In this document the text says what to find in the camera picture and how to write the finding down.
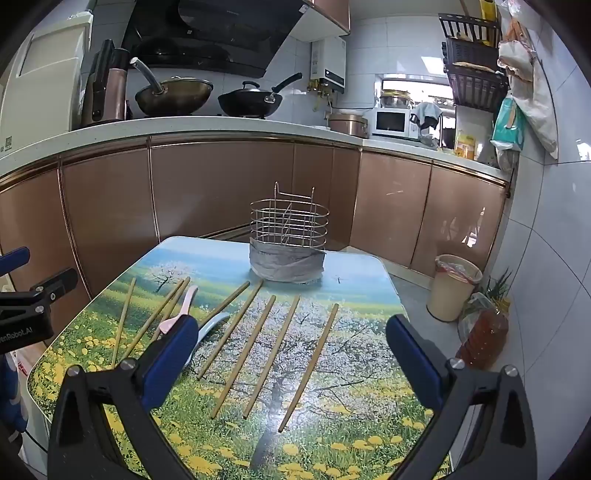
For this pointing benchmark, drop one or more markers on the person's left hand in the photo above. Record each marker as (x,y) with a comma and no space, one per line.
(10,397)

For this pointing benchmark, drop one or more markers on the bamboo chopstick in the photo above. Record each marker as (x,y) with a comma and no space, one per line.
(272,355)
(157,314)
(123,323)
(244,355)
(178,294)
(231,330)
(231,297)
(309,367)

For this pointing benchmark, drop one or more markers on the black frying pan with lid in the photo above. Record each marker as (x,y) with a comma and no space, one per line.
(249,104)

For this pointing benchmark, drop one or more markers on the white kitchen countertop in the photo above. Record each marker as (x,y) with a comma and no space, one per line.
(184,127)

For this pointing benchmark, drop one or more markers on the copper cooking pot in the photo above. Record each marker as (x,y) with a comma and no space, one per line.
(348,125)

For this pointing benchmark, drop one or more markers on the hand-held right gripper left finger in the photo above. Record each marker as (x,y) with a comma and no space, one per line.
(171,350)

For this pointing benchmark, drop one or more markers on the pink ceramic spoon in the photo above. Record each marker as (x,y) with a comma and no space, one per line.
(165,325)

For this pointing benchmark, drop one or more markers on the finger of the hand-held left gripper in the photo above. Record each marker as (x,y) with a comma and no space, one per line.
(14,261)
(55,284)

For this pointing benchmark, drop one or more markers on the hanging plastic bags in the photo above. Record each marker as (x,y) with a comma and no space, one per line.
(531,92)

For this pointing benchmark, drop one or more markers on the black wall rack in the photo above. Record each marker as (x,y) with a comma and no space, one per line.
(475,83)

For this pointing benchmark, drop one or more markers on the stacked steel bowls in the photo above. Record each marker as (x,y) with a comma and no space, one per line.
(395,99)

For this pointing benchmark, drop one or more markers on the yellow packet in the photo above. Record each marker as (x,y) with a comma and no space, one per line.
(465,145)

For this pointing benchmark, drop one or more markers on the white microwave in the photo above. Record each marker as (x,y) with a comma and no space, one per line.
(392,122)

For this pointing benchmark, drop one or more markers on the grey dish cloth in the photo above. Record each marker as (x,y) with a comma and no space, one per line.
(427,113)

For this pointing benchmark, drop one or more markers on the teal tissue pack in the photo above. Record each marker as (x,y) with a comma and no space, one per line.
(508,124)

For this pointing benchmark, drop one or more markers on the white water heater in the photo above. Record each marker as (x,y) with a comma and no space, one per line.
(328,60)

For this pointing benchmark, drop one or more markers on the beige trash bin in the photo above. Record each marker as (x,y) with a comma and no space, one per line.
(450,295)

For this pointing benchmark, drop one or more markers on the bag of green onions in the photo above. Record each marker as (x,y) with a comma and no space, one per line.
(496,288)

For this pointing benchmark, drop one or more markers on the black range hood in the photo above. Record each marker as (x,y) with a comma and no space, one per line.
(221,32)

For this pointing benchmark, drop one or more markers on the light blue ceramic spoon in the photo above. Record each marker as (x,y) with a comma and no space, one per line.
(214,321)

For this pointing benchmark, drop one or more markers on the copper upper cabinet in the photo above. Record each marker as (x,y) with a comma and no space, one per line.
(332,14)

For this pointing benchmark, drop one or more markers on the cooking oil bottle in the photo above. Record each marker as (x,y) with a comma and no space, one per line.
(482,337)

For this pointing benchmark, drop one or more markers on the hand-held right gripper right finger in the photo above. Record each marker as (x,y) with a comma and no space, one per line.
(415,355)

